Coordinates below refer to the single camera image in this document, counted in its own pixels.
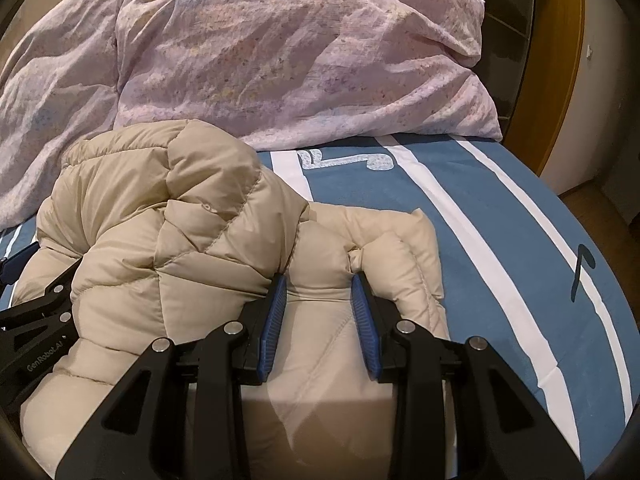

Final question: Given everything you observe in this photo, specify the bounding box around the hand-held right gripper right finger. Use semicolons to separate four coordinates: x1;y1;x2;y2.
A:
350;274;586;480

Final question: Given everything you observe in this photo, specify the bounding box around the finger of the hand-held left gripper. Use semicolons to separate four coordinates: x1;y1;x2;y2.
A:
0;257;83;413
0;241;41;288

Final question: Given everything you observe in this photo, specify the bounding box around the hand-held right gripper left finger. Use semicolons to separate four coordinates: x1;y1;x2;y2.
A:
54;274;288;480

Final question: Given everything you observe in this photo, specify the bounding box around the beige quilted down jacket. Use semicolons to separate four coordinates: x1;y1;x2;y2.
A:
15;120;458;480

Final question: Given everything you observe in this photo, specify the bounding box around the pink floral pillow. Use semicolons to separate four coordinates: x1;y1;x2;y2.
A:
0;0;131;231
112;0;503;153

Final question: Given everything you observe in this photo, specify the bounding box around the blue white-striped bed sheet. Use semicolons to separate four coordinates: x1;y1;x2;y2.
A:
0;135;640;480

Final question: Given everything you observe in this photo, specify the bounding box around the dark padded headboard panel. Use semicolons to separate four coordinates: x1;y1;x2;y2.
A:
450;0;533;131

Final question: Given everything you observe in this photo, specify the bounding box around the wooden headboard frame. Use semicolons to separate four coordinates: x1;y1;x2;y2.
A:
425;0;587;178

